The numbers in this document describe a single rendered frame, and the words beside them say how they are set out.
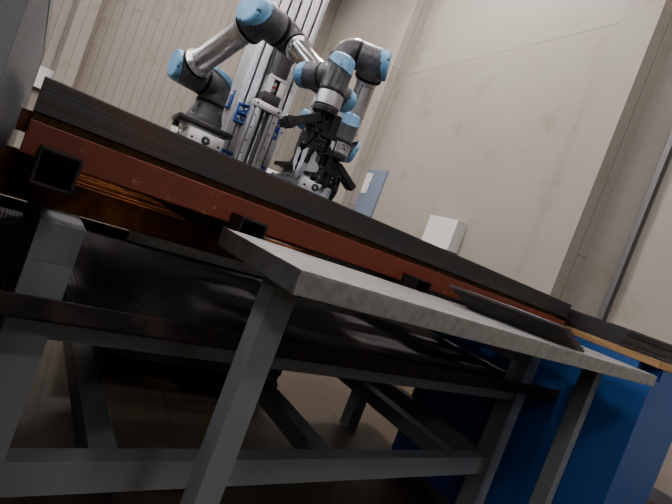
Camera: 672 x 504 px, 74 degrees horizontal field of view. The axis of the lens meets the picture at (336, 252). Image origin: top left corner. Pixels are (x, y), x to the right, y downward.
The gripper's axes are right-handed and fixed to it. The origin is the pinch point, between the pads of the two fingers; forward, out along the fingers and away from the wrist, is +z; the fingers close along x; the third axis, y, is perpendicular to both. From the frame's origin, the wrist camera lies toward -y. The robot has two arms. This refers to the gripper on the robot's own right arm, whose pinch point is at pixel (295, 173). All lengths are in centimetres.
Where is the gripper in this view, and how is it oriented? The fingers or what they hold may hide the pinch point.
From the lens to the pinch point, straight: 126.4
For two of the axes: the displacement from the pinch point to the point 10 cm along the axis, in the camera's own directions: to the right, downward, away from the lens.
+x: -5.6, -2.3, 8.0
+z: -3.4, 9.4, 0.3
